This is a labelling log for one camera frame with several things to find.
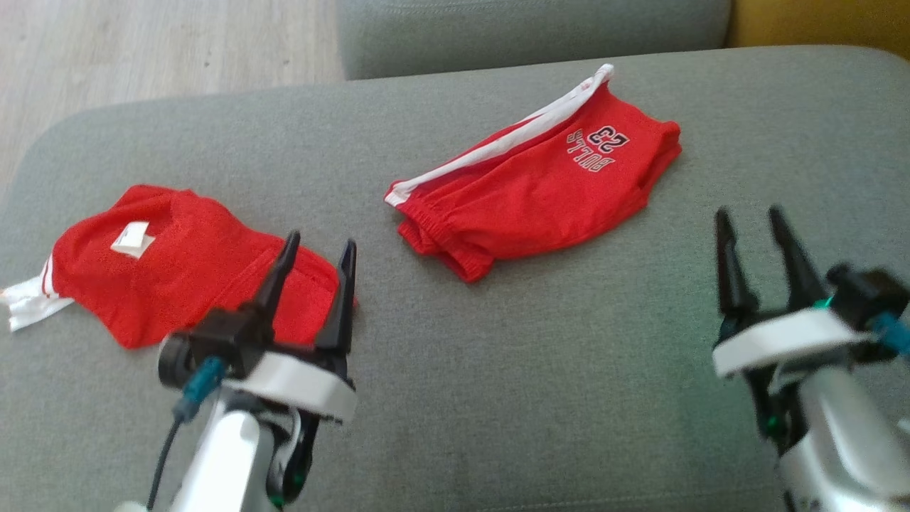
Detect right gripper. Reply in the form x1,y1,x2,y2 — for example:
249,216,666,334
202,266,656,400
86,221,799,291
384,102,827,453
713,205,874,442

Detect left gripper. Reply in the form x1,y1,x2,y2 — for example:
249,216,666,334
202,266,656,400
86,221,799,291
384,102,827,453
224,230,358,504

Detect red basketball jersey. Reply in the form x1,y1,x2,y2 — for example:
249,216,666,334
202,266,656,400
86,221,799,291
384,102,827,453
0,185,358,351

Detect red basketball shorts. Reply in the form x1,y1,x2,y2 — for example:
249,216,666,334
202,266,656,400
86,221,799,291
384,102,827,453
384,64,683,284

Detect grey sofa seat cushion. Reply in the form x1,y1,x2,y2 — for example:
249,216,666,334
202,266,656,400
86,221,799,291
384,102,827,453
0,45,910,512

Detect mustard yellow cushion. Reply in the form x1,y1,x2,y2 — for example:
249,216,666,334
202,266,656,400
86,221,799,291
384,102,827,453
727,0,910,61

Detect grey sofa back cushion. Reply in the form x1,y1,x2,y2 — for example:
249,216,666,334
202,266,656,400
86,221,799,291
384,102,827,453
336,0,733,80

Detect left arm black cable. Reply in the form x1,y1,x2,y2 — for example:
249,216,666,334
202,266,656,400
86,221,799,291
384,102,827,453
146,356,228,511

